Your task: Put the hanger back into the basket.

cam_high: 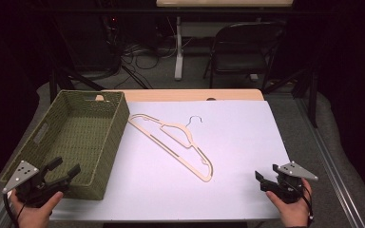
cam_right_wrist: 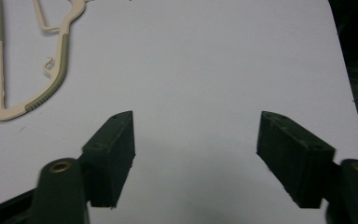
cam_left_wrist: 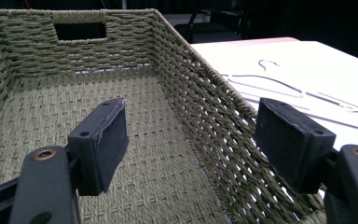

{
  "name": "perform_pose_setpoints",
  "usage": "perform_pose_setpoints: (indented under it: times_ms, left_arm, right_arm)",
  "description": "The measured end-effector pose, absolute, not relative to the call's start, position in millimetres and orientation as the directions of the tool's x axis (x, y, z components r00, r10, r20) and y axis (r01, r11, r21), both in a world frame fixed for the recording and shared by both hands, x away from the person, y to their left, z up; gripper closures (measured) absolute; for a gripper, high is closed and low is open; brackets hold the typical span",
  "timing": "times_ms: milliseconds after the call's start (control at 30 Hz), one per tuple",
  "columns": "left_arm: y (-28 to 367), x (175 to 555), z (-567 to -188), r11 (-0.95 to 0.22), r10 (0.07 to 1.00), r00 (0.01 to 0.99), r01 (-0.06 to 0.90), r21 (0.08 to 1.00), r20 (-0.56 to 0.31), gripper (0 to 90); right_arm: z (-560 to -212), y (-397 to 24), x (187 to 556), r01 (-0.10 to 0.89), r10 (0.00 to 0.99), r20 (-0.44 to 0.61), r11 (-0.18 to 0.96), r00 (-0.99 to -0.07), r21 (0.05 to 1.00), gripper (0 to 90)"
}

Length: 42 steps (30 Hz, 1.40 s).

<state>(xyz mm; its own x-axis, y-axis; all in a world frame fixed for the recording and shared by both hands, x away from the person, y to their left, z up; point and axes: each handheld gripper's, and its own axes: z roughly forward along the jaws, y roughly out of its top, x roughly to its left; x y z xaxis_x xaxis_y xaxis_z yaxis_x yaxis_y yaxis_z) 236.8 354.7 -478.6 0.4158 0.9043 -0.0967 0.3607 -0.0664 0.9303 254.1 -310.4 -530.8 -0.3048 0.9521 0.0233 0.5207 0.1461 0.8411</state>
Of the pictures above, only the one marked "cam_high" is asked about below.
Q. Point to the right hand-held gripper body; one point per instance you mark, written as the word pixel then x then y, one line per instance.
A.
pixel 291 183

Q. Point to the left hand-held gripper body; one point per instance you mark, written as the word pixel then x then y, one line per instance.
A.
pixel 31 186

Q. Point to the green woven basket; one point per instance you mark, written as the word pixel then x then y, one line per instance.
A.
pixel 72 142

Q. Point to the beige plastic hanger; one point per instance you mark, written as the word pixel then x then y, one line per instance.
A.
pixel 174 142

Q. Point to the person's left hand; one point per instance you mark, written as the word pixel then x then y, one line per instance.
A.
pixel 34 212

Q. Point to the person's right hand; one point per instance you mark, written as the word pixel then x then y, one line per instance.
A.
pixel 290 211

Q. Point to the white paper sheet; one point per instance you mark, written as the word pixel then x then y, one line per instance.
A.
pixel 202 190

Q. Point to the black metal stand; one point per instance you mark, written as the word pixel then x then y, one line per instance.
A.
pixel 60 79
pixel 307 91

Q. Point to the light wooden table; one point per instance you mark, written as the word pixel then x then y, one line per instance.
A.
pixel 183 94

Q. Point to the black folding chair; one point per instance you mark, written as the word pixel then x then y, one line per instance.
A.
pixel 244 50

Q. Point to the white table leg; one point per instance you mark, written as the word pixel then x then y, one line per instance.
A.
pixel 179 47

